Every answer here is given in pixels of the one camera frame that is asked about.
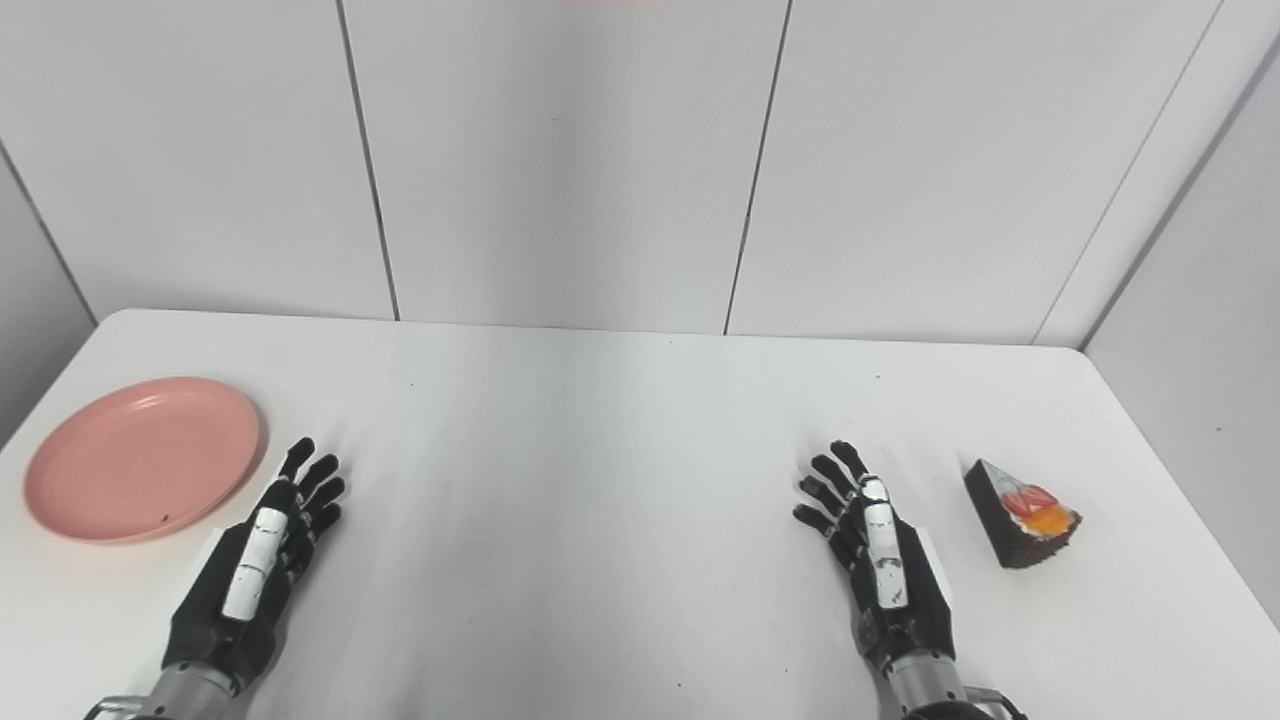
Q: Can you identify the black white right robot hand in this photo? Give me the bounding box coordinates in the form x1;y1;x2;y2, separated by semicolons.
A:
793;440;958;673

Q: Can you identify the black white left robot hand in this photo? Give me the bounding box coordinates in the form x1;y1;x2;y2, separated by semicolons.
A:
161;437;347;693

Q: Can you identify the chocolate cake slice with fruit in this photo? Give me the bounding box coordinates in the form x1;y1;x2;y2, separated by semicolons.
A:
964;459;1083;570

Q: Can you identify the pink round plate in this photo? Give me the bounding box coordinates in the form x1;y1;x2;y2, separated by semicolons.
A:
23;377;263;545

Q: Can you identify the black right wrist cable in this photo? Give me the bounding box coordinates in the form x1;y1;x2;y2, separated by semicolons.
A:
962;686;1028;720

